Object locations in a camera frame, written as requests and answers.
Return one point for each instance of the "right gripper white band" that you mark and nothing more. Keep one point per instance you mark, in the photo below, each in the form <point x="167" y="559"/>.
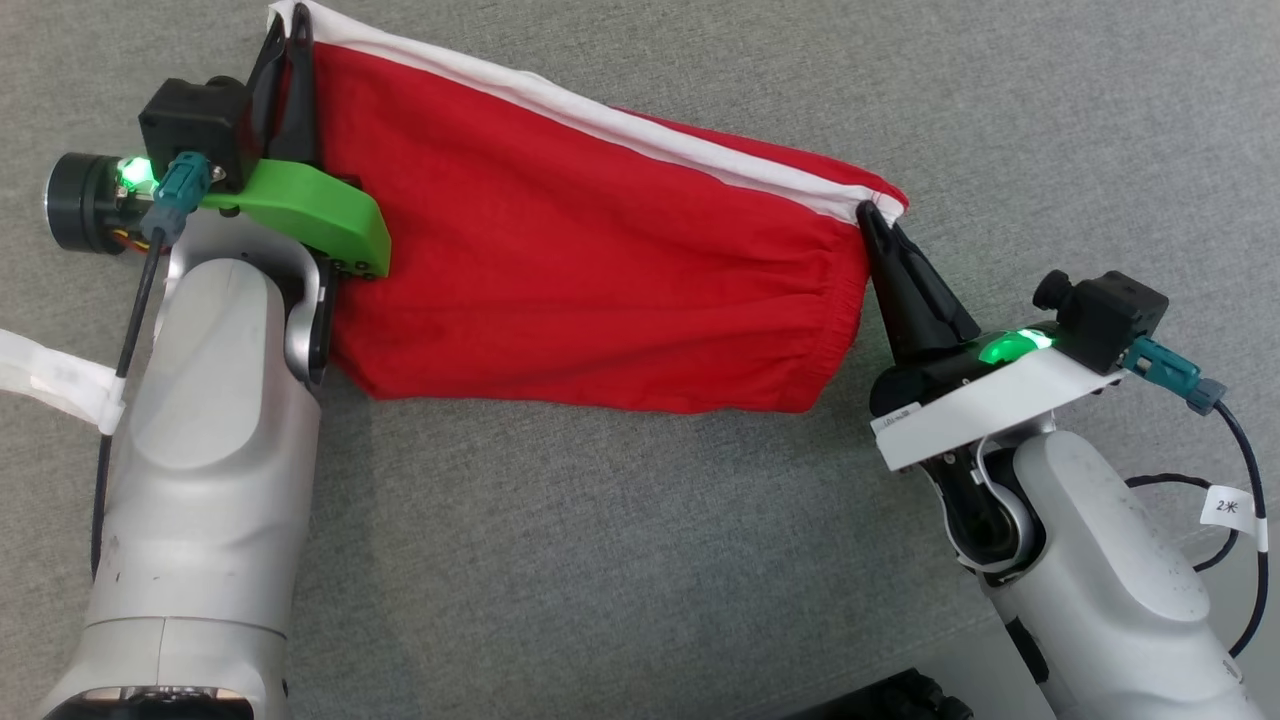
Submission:
<point x="980" y="410"/>

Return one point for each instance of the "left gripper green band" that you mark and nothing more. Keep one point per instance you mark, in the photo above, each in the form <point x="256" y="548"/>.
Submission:
<point x="320" y="215"/>

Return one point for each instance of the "red shorts with white stripe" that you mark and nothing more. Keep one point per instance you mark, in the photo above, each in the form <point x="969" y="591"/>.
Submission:
<point x="600" y="270"/>

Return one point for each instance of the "white tape strip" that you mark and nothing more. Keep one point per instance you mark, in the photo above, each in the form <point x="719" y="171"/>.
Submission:
<point x="50" y="375"/>

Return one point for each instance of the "grey fabric sofa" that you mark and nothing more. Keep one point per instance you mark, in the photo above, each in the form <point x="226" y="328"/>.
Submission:
<point x="640" y="550"/>

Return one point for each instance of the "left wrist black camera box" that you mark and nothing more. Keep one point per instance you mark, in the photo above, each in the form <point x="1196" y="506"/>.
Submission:
<point x="195" y="120"/>

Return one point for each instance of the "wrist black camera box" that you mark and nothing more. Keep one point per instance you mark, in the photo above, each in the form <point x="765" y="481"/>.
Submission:
<point x="1105" y="315"/>
<point x="195" y="120"/>

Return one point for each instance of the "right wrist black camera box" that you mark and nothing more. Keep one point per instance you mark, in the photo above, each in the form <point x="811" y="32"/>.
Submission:
<point x="1105" y="315"/>

